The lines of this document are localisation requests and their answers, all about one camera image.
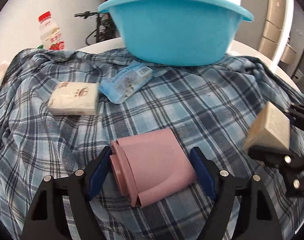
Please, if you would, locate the pink plastic cup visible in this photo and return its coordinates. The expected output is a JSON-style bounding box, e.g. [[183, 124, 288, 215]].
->
[[110, 128, 196, 207]]

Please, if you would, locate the red cap milk bottle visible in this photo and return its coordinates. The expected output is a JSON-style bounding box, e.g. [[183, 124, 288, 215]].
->
[[39, 11, 65, 50]]

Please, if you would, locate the blue tissue pack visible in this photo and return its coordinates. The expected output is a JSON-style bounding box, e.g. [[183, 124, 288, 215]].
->
[[98, 61, 153, 104]]

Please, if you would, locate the black electric bicycle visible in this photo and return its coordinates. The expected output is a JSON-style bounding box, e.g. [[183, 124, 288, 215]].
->
[[74, 9, 117, 46]]

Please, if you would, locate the white tissue pack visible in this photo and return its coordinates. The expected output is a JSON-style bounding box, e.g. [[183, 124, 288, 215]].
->
[[47, 82, 99, 116]]

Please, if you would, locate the blue plaid shirt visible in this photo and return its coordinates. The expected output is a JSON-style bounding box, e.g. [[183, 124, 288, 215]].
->
[[0, 48, 304, 239]]

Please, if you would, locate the blue plastic basin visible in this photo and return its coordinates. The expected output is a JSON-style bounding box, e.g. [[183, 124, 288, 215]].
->
[[98, 0, 254, 67]]

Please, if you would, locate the beige cosmetic box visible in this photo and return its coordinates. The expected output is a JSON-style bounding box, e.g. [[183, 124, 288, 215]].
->
[[243, 102, 290, 152]]

